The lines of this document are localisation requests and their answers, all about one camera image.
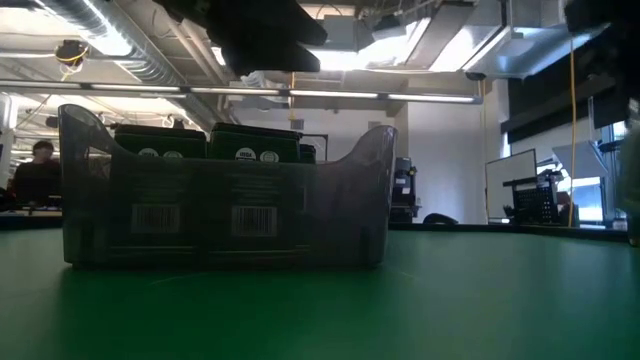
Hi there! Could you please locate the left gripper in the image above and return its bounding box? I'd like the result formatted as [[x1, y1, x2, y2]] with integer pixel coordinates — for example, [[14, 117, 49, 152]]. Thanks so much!
[[152, 0, 329, 76]]

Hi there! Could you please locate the gray translucent plastic bin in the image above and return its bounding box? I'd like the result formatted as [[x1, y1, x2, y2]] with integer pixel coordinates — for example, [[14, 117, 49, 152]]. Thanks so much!
[[57, 103, 399, 271]]

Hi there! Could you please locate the light gray angled panel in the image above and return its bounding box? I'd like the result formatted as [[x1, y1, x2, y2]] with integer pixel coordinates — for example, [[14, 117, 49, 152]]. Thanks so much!
[[551, 139, 610, 180]]

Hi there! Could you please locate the gray ceiling box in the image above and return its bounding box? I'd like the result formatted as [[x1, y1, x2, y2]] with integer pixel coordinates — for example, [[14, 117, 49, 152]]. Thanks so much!
[[322, 13, 359, 52]]

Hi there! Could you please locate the long ceiling light strip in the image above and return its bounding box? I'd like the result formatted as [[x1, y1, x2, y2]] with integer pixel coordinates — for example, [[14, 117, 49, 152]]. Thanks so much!
[[0, 79, 484, 105]]

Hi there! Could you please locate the black perforated cart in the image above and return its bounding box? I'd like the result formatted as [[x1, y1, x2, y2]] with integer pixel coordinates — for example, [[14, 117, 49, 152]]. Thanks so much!
[[502, 169, 564, 226]]

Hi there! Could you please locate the white board panel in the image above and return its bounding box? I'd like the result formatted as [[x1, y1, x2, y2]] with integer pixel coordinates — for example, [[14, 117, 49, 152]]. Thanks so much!
[[484, 148, 539, 222]]

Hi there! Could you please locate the black machine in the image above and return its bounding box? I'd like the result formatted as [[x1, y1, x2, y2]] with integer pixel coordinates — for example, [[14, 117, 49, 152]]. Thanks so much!
[[388, 156, 422, 225]]

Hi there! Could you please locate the green table mat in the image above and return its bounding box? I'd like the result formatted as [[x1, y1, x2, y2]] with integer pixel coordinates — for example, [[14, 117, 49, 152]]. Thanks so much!
[[0, 228, 640, 360]]

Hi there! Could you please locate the person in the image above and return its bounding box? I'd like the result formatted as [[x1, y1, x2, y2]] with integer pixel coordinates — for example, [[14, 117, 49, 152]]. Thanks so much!
[[9, 139, 64, 207]]

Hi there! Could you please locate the yellow hanging cable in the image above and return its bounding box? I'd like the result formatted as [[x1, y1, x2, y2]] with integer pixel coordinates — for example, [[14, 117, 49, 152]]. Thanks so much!
[[567, 29, 577, 227]]

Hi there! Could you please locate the black table frame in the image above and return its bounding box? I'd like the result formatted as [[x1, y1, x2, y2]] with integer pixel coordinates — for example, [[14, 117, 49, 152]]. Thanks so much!
[[387, 222, 631, 244]]

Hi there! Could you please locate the silver spiral air duct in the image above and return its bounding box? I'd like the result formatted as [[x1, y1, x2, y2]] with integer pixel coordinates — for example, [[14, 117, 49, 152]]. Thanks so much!
[[34, 0, 189, 87]]

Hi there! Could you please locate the black ceiling camera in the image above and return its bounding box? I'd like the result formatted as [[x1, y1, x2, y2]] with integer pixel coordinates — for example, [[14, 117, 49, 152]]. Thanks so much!
[[53, 38, 91, 69]]

